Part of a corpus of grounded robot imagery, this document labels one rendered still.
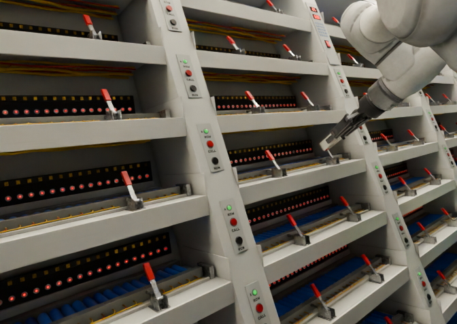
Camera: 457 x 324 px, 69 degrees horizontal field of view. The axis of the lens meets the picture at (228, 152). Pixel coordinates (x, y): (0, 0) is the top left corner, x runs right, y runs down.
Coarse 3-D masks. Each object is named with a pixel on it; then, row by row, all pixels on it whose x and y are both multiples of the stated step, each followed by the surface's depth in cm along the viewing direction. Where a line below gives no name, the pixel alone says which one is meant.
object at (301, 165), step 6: (336, 156) 122; (300, 162) 109; (306, 162) 111; (312, 162) 113; (318, 162) 115; (324, 162) 117; (270, 168) 100; (288, 168) 105; (294, 168) 105; (300, 168) 108; (240, 174) 92; (246, 174) 94; (252, 174) 95; (258, 174) 96; (264, 174) 98; (270, 174) 99; (240, 180) 90
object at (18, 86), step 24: (24, 24) 85; (48, 24) 89; (72, 24) 93; (96, 24) 98; (264, 48) 141; (96, 72) 92; (120, 72) 97; (384, 120) 183; (144, 144) 93; (240, 144) 114; (264, 144) 121; (0, 168) 71; (24, 168) 74; (48, 168) 77; (72, 168) 80; (384, 168) 165; (120, 240) 81; (48, 264) 71
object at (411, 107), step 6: (354, 96) 165; (360, 96) 169; (402, 102) 174; (408, 102) 172; (414, 102) 170; (420, 102) 168; (396, 108) 150; (402, 108) 153; (408, 108) 157; (414, 108) 162; (420, 108) 166; (384, 114) 142; (390, 114) 146; (396, 114) 149; (402, 114) 153; (408, 114) 157; (414, 114) 161; (420, 114) 166; (372, 120) 166
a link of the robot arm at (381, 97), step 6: (378, 84) 93; (372, 90) 95; (378, 90) 93; (384, 90) 92; (372, 96) 94; (378, 96) 93; (384, 96) 92; (390, 96) 91; (372, 102) 96; (378, 102) 94; (384, 102) 93; (390, 102) 93; (396, 102) 93; (384, 108) 94; (390, 108) 96
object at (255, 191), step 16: (288, 160) 122; (352, 160) 120; (288, 176) 93; (304, 176) 97; (320, 176) 102; (336, 176) 108; (240, 192) 82; (256, 192) 85; (272, 192) 89; (288, 192) 93
